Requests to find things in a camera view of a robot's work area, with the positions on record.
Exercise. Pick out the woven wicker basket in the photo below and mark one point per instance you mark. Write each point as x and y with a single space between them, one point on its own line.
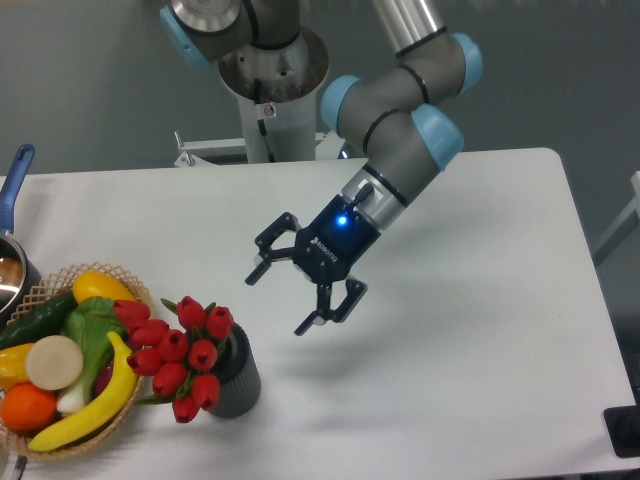
57 284

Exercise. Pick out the yellow bell pepper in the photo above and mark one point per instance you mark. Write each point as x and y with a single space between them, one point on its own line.
13 366

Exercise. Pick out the green bok choy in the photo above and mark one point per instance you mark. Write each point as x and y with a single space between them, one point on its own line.
88 325

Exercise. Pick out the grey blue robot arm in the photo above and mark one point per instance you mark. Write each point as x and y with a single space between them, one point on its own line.
393 120

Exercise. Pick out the yellow squash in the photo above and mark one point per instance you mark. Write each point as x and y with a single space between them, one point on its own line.
98 284

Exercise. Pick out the green cucumber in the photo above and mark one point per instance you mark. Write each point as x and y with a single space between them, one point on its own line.
41 321

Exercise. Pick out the black device at edge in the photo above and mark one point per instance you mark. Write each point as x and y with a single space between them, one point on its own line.
623 428

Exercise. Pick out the blue handled saucepan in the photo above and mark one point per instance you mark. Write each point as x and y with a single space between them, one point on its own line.
18 274

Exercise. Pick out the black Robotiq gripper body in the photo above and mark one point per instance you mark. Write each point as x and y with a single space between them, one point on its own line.
329 246

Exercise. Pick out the dark grey ribbed vase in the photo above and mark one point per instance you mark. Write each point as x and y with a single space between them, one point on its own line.
237 372

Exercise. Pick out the red tulip bouquet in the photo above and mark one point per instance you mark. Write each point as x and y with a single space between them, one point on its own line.
180 361

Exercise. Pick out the orange fruit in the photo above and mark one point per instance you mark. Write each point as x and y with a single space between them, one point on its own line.
28 408

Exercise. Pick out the yellow banana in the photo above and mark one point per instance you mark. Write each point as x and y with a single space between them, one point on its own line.
99 411

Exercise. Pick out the white frame at right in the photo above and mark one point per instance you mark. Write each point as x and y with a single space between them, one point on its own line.
620 228

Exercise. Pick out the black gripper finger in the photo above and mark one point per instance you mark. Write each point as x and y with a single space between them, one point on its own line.
324 312
267 253

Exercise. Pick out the beige round disc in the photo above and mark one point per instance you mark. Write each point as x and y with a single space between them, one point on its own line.
54 362

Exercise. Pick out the purple red vegetable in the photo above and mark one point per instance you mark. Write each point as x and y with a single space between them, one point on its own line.
103 379

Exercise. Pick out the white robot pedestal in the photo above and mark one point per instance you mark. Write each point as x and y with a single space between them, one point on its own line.
276 96

